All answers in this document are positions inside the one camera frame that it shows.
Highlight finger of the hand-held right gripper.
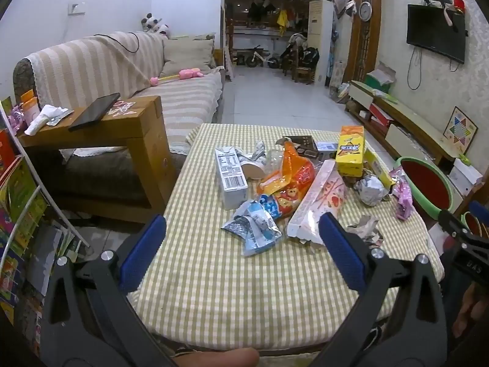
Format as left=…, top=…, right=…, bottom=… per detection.
left=469, top=201, right=489, bottom=220
left=439, top=209, right=489, bottom=280

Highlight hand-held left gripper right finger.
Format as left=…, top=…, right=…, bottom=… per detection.
left=319, top=212, right=447, bottom=367

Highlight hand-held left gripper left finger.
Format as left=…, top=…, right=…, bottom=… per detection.
left=40, top=214, right=176, bottom=367

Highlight large green-rimmed red bin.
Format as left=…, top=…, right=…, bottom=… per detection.
left=393, top=156, right=465, bottom=220

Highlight orange snack bag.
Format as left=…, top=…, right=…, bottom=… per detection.
left=257, top=141, right=318, bottom=220

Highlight clear plastic bottle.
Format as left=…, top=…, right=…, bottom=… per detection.
left=263, top=147, right=287, bottom=184

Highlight person's right hand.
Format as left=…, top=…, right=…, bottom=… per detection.
left=453, top=287, right=489, bottom=339

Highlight person's left hand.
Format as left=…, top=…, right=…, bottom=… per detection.
left=174, top=347, right=260, bottom=367

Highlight small green-rimmed red bin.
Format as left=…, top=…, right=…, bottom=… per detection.
left=460, top=210, right=489, bottom=239

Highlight crumpled grey paper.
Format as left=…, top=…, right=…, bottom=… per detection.
left=346, top=214, right=384, bottom=247

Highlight white cardboard box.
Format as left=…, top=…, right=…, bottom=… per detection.
left=448, top=158, right=484, bottom=195

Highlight long pink white box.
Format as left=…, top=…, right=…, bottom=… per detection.
left=286, top=159, right=346, bottom=245

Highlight silver foil ball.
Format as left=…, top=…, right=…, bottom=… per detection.
left=353, top=174, right=386, bottom=206

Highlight pink plastic wrapper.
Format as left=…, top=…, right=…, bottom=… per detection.
left=389, top=168, right=414, bottom=220

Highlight star checkers board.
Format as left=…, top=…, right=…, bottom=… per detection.
left=443, top=106, right=479, bottom=153

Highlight blue white snack wrapper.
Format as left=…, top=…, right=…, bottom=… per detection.
left=221, top=199, right=282, bottom=258

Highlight checked tablecloth table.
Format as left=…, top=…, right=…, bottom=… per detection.
left=128, top=123, right=446, bottom=352

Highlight tall yellow orange box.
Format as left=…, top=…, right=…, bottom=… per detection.
left=335, top=125, right=366, bottom=177

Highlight wooden television cabinet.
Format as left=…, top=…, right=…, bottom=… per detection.
left=346, top=80, right=465, bottom=165

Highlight white milk carton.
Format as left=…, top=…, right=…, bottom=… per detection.
left=215, top=145, right=249, bottom=211

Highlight dark brown box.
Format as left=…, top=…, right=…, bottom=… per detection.
left=277, top=135, right=318, bottom=157

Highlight wooden side table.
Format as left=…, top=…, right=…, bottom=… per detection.
left=17, top=95, right=176, bottom=224

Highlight crumpled silver wrapper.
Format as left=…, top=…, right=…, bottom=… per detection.
left=233, top=141, right=268, bottom=165

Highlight magazine rack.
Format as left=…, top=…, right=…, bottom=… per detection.
left=0, top=97, right=92, bottom=325

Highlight red flat box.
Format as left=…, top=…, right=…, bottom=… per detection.
left=369, top=103, right=394, bottom=126

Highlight pink white cards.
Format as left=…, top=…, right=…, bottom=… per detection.
left=107, top=99, right=138, bottom=116

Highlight black tablet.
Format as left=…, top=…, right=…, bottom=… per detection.
left=68, top=92, right=121, bottom=131

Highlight green box with white flaps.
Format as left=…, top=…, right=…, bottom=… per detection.
left=363, top=61, right=398, bottom=94

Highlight white tissue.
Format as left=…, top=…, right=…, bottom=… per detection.
left=25, top=104, right=64, bottom=136

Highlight wooden chair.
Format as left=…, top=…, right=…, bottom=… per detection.
left=294, top=46, right=312, bottom=83

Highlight pink toy wand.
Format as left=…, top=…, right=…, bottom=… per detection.
left=150, top=68, right=204, bottom=87

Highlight pink bag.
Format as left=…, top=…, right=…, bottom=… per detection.
left=9, top=105, right=27, bottom=134

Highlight orange packet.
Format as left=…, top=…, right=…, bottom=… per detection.
left=19, top=90, right=41, bottom=123

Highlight striped beige sofa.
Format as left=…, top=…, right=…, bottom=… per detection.
left=13, top=31, right=226, bottom=215

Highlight black stroller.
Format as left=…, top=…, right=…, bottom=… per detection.
left=281, top=32, right=319, bottom=77

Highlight beige cushion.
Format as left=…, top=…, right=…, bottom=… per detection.
left=158, top=39, right=216, bottom=79

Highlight red hanging toy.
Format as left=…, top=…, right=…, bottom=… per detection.
left=443, top=0, right=466, bottom=27

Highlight white balance bike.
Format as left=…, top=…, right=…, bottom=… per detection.
left=244, top=46, right=279, bottom=69

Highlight standing air conditioner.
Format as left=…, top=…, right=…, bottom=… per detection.
left=307, top=0, right=335, bottom=85

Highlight panda plush toys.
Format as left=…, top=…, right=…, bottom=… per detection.
left=141, top=13, right=171, bottom=37

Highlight television cables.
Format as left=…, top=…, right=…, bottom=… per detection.
left=407, top=48, right=421, bottom=90

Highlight wall television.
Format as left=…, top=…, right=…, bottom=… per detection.
left=406, top=4, right=467, bottom=65

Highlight black cable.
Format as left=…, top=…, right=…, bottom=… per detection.
left=94, top=31, right=169, bottom=53

